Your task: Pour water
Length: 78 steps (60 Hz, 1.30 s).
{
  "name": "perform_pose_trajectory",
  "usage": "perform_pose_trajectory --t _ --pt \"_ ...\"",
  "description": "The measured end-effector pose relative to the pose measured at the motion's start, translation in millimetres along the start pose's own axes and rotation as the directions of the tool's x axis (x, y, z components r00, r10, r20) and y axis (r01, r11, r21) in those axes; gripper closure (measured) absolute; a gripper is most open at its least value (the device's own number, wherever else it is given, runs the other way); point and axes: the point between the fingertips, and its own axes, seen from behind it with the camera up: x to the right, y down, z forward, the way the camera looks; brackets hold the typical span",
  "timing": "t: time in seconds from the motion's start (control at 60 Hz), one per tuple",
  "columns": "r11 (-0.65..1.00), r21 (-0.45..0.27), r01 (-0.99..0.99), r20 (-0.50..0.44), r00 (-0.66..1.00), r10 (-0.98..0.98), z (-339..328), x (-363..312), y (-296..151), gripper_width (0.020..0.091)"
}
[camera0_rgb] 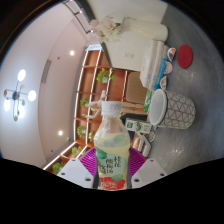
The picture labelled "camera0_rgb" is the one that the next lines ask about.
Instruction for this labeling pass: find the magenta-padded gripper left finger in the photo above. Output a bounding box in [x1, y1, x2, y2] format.
[57, 147, 100, 190]

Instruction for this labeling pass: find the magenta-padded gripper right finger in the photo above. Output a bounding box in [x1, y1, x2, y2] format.
[127, 147, 168, 190]

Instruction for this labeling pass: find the clear bottle with yellow drink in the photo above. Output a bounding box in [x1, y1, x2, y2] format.
[93, 101, 131, 191]

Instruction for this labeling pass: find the low stack of dark books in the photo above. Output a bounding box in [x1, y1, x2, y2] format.
[132, 131, 152, 158]

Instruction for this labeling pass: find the upright green white carton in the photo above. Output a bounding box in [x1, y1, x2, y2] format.
[124, 117, 153, 134]

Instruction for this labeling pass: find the white mug with triangle pattern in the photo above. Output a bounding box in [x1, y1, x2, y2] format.
[147, 88, 197, 130]

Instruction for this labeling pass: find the flat green white carton box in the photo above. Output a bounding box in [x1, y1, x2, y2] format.
[143, 89, 154, 114]

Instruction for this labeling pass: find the beige chair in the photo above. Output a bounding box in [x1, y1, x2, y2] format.
[124, 71, 149, 105]

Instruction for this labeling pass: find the orange wooden shelf unit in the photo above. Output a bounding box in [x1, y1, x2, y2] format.
[42, 44, 151, 174]

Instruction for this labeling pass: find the multi-bulb ceiling lamp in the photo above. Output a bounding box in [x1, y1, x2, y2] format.
[3, 68, 38, 122]

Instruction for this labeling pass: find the ceiling air vent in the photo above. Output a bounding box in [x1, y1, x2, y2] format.
[41, 59, 52, 84]

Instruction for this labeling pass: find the flat round red coaster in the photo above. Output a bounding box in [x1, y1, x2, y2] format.
[176, 44, 194, 70]

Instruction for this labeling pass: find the white ceramic jug vase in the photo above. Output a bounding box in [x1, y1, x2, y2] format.
[120, 16, 169, 42]

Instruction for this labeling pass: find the black ceiling track rail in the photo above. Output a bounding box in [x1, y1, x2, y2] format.
[62, 0, 93, 34]

